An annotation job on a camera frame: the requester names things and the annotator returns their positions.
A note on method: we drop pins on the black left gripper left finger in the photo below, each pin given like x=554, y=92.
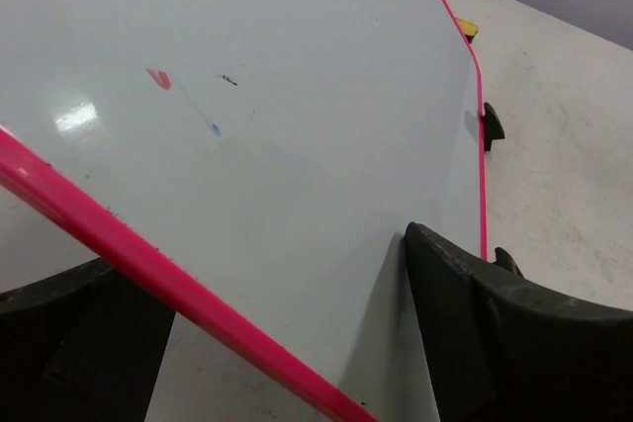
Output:
x=83, y=345

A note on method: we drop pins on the black metal easel stand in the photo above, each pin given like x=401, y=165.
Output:
x=493, y=131

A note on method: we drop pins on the pink framed whiteboard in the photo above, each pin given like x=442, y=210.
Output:
x=257, y=163

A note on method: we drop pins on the yellow bone shaped eraser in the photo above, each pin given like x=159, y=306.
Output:
x=468, y=29

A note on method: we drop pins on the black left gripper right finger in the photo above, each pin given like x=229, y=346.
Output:
x=502, y=348

